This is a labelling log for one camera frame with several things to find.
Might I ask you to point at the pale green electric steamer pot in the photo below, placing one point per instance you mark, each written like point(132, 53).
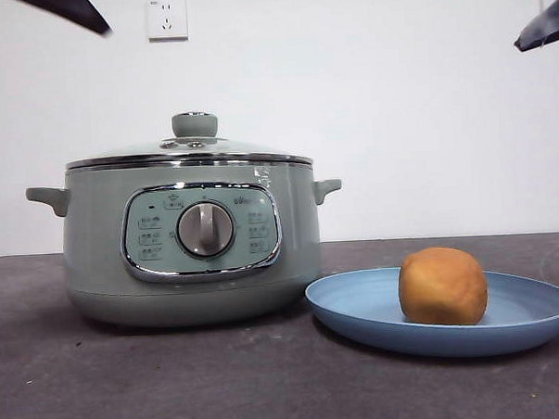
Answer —
point(99, 226)

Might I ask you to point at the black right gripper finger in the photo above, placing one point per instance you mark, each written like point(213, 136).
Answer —
point(547, 28)

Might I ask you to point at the glass lid with green knob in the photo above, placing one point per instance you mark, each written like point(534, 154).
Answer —
point(193, 126)

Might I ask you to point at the orange-brown potato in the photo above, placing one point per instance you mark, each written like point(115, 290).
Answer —
point(443, 288)

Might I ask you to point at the blue round plate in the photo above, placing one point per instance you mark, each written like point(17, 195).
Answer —
point(358, 303)

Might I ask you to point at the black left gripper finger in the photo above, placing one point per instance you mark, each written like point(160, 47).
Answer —
point(76, 12)

